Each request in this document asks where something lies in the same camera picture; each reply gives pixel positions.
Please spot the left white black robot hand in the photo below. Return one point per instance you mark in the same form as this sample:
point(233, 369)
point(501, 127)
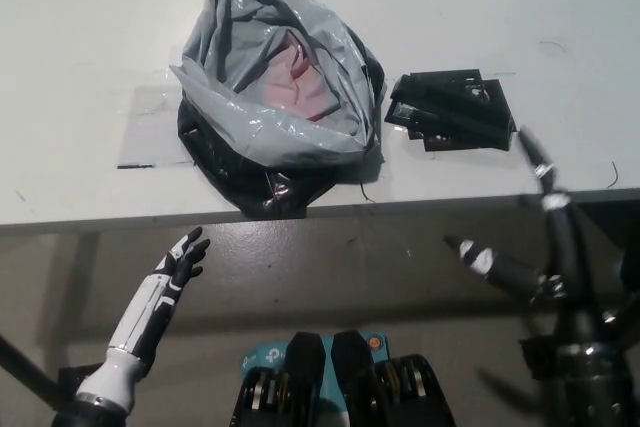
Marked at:
point(131, 327)

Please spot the grey plastic bag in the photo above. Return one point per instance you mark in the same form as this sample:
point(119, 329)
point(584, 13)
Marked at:
point(280, 132)

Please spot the pink item in bag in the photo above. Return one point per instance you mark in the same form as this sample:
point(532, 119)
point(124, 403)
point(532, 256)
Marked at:
point(295, 87)

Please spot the black rod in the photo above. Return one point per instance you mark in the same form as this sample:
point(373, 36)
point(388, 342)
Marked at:
point(25, 372)

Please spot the teal network device box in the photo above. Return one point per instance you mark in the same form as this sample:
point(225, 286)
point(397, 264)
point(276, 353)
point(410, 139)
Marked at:
point(265, 352)

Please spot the black ribbed robot body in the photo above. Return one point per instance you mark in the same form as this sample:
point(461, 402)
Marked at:
point(305, 382)

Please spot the clear plastic sheet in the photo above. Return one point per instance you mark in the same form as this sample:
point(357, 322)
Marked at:
point(150, 127)

